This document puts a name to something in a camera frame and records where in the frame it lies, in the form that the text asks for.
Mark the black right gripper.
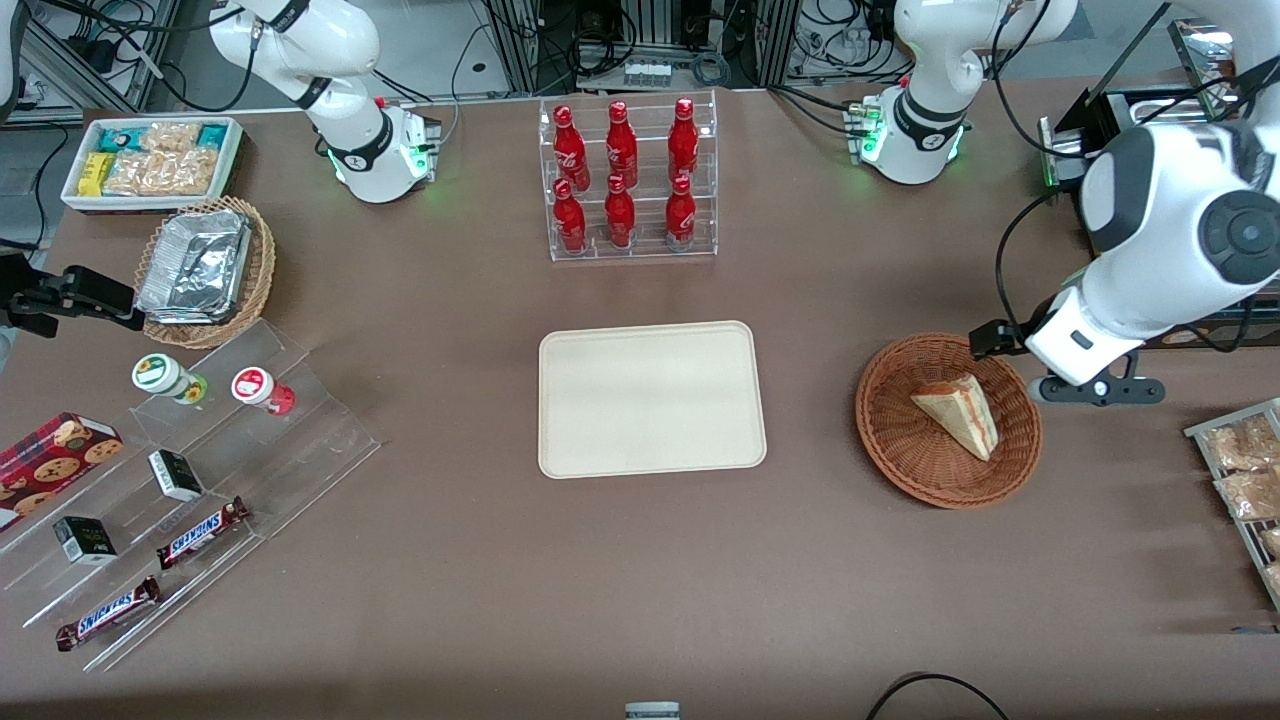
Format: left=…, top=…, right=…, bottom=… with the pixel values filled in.
left=8, top=266, right=147, bottom=337

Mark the triangular sandwich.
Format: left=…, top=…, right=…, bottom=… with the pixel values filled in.
left=910, top=374, right=1001, bottom=462

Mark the light wicker basket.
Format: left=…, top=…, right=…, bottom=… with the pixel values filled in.
left=134, top=196, right=277, bottom=350

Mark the brown wicker basket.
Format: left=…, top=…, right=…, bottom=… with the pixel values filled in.
left=855, top=333, right=1043, bottom=509

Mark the beige serving tray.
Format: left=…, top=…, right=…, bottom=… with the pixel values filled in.
left=538, top=321, right=768, bottom=479

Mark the foil container stack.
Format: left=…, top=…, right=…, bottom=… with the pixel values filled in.
left=137, top=210, right=252, bottom=325

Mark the green lid yogurt cup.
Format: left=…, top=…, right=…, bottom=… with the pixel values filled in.
left=131, top=353, right=209, bottom=406

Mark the clear cracker bag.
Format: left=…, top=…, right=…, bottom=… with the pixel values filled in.
left=143, top=121, right=201, bottom=153
left=103, top=148, right=219, bottom=197

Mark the red tartan cookie box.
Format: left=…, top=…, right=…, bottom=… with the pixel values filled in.
left=0, top=412, right=124, bottom=532

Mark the red lid yogurt cup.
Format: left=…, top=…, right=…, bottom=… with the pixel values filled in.
left=231, top=366, right=297, bottom=417

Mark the white plastic snack bin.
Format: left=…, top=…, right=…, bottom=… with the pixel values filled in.
left=62, top=116, right=245, bottom=215

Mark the small black box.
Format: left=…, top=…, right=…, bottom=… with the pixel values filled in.
left=148, top=449, right=205, bottom=502
left=52, top=516, right=119, bottom=567

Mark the clear acrylic stepped stand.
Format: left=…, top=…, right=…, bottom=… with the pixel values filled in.
left=0, top=319, right=382, bottom=672

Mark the Snickers chocolate bar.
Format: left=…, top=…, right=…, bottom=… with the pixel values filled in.
left=156, top=496, right=252, bottom=570
left=54, top=576, right=162, bottom=652

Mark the black food warmer cabinet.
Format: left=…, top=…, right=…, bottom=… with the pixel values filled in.
left=1038, top=0, right=1280, bottom=351

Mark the steel warmer pan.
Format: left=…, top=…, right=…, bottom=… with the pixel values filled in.
left=1130, top=94, right=1237, bottom=127

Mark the red cola bottle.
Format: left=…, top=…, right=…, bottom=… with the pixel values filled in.
left=606, top=100, right=639, bottom=188
left=604, top=174, right=637, bottom=248
left=553, top=178, right=588, bottom=254
left=668, top=97, right=700, bottom=184
left=665, top=175, right=698, bottom=248
left=553, top=104, right=591, bottom=191

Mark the clear acrylic bottle rack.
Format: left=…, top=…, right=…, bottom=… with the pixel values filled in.
left=538, top=90, right=719, bottom=263

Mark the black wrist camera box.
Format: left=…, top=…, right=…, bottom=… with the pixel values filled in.
left=968, top=319, right=1023, bottom=362

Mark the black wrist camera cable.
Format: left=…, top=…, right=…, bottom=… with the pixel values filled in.
left=994, top=188, right=1093, bottom=346

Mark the black cable loop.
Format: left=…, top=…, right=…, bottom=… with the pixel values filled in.
left=864, top=672, right=1012, bottom=720

